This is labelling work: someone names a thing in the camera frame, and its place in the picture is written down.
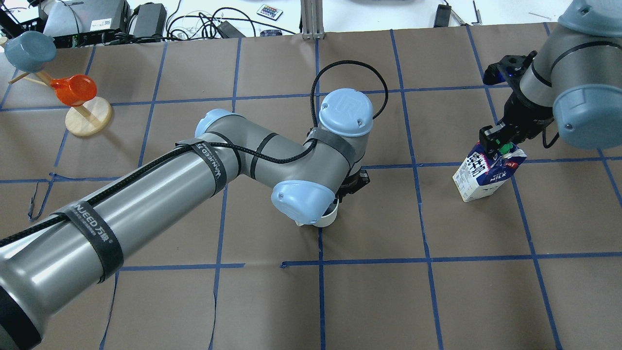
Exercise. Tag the black power adapter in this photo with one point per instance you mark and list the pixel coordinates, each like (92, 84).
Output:
(147, 20)

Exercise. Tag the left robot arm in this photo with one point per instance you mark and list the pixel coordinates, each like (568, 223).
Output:
(46, 266)

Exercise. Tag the black computer box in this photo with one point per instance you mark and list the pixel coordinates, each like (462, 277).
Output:
(74, 23)

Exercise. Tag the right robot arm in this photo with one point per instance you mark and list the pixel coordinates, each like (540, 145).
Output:
(574, 80)

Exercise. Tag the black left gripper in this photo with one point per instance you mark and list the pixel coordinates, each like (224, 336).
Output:
(356, 182)

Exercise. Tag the orange mug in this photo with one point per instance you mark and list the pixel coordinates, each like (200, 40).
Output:
(75, 90)

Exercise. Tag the aluminium frame post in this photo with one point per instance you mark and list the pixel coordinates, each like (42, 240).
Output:
(312, 19)

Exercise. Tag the wooden mug tree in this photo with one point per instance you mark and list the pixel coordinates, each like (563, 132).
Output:
(82, 121)

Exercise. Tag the blue white milk carton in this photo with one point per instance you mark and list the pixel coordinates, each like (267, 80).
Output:
(480, 176)

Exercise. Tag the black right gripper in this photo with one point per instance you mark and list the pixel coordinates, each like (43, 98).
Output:
(521, 112)

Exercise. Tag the blue mug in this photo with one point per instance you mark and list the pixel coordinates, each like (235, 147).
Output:
(30, 52)

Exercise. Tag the white ribbed mug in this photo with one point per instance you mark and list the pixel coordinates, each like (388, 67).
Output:
(327, 219)

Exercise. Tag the small remote control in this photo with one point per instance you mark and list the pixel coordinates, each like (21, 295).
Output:
(270, 12)

